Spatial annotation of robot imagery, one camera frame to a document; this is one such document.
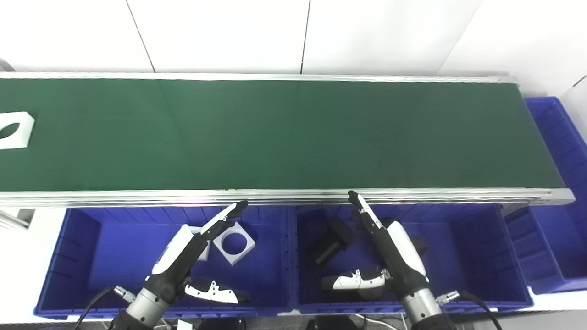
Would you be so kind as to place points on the white square part with hole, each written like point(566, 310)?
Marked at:
point(234, 258)
point(205, 254)
point(25, 133)

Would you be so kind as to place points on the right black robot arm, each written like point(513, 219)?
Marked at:
point(424, 309)

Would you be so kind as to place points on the aluminium conveyor leg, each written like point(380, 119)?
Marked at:
point(18, 216)

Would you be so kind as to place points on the black block part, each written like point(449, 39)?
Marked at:
point(330, 243)

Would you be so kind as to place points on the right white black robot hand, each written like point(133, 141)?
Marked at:
point(403, 256)

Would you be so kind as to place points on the green conveyor belt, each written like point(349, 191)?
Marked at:
point(284, 133)
point(275, 198)

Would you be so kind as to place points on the blue plastic bin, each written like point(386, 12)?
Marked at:
point(467, 256)
point(555, 238)
point(114, 256)

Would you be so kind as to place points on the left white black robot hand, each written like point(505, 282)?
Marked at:
point(176, 256)

